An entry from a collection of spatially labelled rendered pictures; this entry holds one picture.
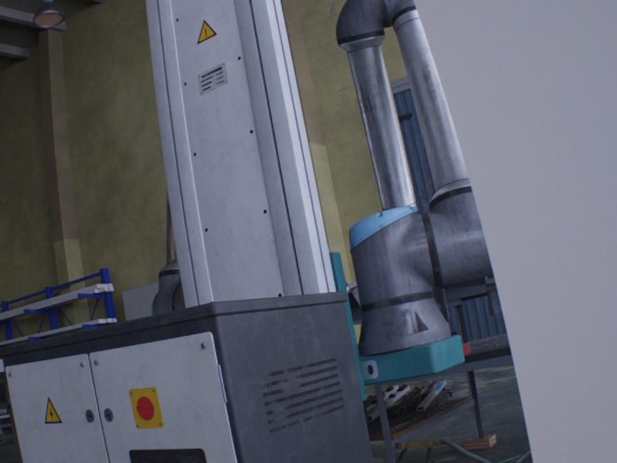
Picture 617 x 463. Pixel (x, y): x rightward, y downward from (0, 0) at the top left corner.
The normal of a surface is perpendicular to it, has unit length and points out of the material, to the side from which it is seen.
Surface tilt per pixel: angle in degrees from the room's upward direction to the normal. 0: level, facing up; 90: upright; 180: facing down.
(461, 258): 115
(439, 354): 90
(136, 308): 90
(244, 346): 90
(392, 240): 88
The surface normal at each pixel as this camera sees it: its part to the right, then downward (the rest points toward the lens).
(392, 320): -0.33, -0.42
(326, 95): -0.58, -0.02
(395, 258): -0.13, -0.09
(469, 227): -0.20, -0.29
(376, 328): -0.70, -0.32
